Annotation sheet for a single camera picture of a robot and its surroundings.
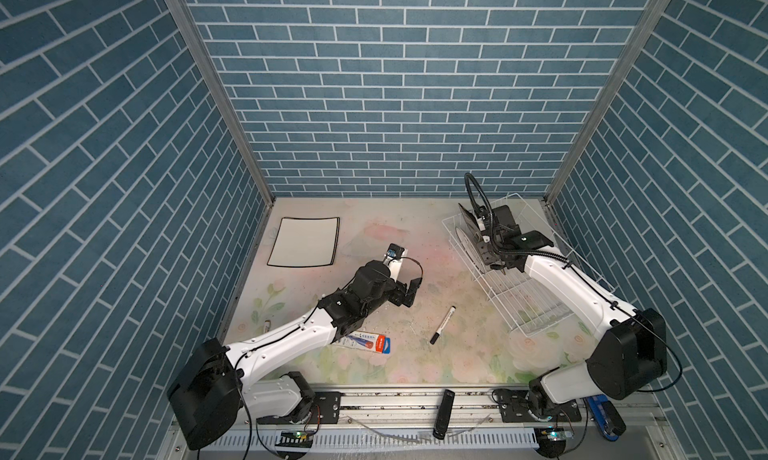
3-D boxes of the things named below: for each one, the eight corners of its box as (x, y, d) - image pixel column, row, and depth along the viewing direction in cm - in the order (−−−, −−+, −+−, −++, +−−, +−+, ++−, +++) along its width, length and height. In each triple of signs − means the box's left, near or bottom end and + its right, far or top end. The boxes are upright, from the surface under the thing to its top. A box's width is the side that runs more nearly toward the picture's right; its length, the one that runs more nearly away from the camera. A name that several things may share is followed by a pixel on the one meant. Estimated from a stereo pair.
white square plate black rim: (270, 270, 102) (266, 264, 99) (285, 223, 116) (283, 216, 113) (331, 270, 102) (330, 265, 99) (340, 223, 116) (338, 216, 113)
